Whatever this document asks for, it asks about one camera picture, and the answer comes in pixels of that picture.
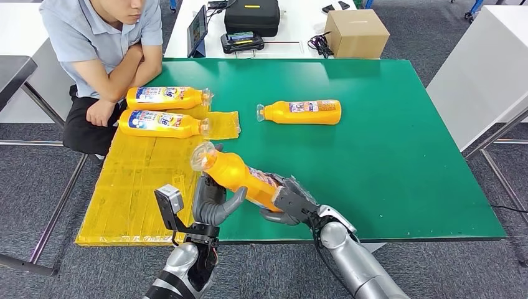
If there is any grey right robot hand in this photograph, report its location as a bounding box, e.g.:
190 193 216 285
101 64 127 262
260 173 319 227

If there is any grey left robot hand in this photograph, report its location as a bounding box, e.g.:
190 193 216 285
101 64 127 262
192 143 248 227

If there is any orange detergent bottle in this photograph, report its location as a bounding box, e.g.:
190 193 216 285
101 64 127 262
118 109 212 140
190 141 285 213
255 99 342 126
126 86 214 112

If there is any yellow taped cardboard sheet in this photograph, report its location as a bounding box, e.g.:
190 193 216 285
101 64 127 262
75 105 242 247

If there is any black handheld controller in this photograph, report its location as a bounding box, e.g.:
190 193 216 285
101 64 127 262
220 31 265 55

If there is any brown cardboard box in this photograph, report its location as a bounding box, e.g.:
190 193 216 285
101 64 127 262
324 9 390 59

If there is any black carrying case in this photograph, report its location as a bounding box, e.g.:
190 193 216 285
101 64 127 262
224 0 281 39

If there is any black tablet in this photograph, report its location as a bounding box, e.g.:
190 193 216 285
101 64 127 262
187 5 209 59

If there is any person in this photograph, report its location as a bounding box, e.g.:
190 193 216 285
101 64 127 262
39 0 164 156

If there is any white side table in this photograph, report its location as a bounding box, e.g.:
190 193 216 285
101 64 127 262
425 5 528 225

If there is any dark grey steel table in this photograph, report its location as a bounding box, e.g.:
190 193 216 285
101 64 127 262
0 55 92 277

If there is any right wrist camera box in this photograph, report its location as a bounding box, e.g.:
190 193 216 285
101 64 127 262
272 186 321 225

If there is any black cable bundle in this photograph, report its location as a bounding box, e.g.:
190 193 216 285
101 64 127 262
308 31 335 59

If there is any black floor cable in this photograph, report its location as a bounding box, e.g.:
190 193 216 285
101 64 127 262
491 205 528 214

